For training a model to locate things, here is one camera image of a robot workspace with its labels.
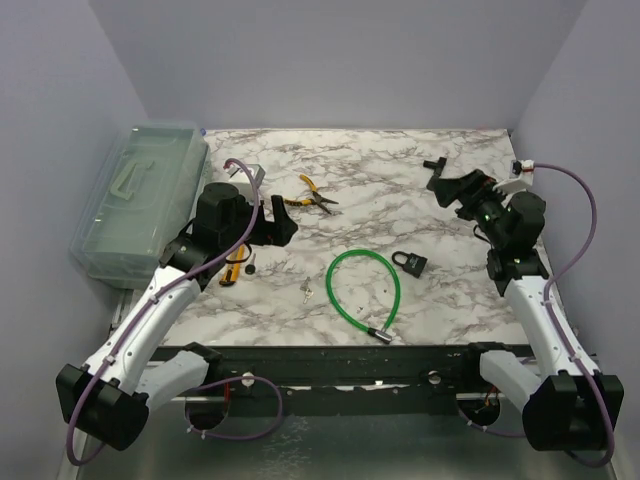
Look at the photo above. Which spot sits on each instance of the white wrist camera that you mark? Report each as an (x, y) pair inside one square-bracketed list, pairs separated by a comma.
[(239, 178), (520, 179)]

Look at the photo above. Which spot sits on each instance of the black padlock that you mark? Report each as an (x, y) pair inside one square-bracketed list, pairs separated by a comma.
[(411, 263)]

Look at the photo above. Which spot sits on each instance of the yellow handled pliers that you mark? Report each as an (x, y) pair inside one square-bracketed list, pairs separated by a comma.
[(316, 198)]

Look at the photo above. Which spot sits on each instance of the small silver key bunch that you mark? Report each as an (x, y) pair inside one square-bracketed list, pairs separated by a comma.
[(306, 289)]

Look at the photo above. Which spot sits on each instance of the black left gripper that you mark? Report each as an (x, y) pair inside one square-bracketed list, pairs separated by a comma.
[(279, 232)]

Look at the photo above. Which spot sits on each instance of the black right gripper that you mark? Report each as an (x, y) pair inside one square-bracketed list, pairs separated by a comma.
[(473, 189)]

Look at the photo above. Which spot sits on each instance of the black T-shaped tool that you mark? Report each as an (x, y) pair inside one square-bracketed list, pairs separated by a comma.
[(435, 165)]

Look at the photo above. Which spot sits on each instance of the green cable lock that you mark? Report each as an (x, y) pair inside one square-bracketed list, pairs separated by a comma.
[(379, 334)]

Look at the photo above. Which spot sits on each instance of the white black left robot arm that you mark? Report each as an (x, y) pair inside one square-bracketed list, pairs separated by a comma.
[(111, 396)]

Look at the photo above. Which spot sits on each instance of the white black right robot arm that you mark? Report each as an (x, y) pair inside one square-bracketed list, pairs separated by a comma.
[(568, 404)]

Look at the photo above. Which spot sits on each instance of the clear plastic storage box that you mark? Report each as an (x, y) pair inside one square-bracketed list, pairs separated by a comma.
[(143, 197)]

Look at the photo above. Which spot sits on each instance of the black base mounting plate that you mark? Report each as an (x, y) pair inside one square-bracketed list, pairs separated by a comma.
[(344, 381)]

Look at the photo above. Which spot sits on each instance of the black head key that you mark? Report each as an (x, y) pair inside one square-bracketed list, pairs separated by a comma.
[(250, 268)]

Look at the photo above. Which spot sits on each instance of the yellow utility knife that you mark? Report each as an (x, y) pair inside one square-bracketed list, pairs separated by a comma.
[(233, 265)]

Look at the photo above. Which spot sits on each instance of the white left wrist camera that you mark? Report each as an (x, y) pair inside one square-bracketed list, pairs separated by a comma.
[(239, 178)]

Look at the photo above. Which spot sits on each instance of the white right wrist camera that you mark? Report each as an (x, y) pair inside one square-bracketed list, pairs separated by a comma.
[(520, 179)]

